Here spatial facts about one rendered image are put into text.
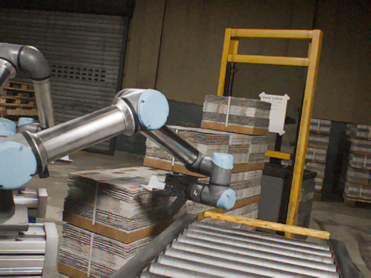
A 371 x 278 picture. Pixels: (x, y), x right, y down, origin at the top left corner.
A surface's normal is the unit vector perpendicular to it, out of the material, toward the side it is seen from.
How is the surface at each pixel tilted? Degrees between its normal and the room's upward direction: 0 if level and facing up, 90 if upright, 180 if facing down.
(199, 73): 90
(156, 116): 87
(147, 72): 90
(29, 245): 90
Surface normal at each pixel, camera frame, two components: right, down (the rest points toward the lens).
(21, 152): 0.46, 0.16
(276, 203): -0.51, -0.01
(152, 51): -0.23, 0.04
